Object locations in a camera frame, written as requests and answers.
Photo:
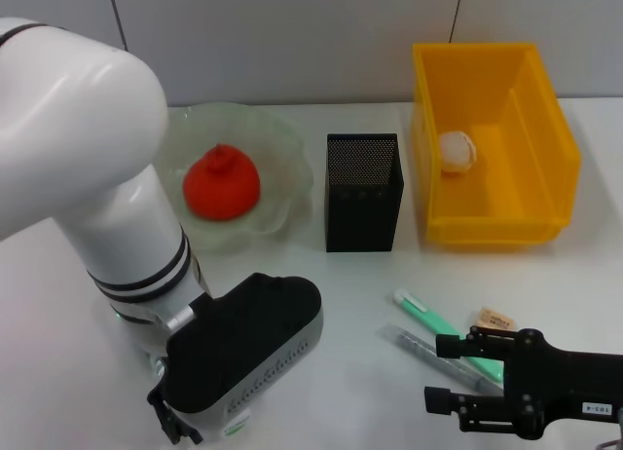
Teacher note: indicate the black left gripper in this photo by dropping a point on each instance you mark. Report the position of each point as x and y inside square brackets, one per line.
[159, 395]

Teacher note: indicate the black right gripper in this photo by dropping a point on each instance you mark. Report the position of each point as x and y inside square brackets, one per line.
[569, 386]

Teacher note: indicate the clear water bottle green label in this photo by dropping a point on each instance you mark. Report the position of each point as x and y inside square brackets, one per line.
[236, 424]

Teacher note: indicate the small beige eraser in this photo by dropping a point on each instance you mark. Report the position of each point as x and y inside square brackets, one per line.
[490, 318]

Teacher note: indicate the white paper ball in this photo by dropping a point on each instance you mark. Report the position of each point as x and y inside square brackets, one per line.
[457, 153]

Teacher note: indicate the red-orange toy orange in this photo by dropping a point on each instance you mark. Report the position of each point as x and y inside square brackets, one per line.
[221, 187]

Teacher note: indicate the grey marker pen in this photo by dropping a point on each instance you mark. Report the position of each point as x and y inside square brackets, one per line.
[414, 343]

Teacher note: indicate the black mesh pen holder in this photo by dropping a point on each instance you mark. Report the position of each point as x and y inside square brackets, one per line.
[362, 216]

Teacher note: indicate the pale green glass fruit plate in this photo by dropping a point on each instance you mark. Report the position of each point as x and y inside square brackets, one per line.
[282, 177]

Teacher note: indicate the yellow plastic bin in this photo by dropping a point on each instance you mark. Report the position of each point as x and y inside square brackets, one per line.
[496, 211]

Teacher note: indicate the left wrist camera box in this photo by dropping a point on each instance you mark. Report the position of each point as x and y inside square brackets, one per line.
[243, 333]

